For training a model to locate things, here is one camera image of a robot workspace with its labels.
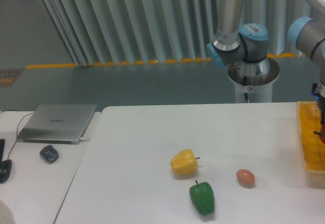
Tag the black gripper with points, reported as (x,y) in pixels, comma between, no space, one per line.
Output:
(318,91)

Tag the red bell pepper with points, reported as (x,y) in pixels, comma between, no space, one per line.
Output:
(321,133)

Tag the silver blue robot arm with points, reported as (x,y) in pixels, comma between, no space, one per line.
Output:
(243,48)

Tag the yellow plastic basket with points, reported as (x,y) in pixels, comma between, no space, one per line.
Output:
(312,148)

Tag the brown egg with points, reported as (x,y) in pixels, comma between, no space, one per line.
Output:
(245,177)

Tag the yellow bell pepper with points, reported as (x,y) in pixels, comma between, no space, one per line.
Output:
(184,163)

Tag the green bell pepper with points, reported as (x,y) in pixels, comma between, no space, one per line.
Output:
(202,197)

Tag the white folding partition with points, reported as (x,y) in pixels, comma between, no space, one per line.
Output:
(117,31)

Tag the silver laptop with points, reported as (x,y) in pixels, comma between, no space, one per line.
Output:
(61,123)

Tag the black device with stand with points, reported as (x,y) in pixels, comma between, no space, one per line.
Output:
(6,165)

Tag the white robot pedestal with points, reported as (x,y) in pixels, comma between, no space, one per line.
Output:
(253,82)

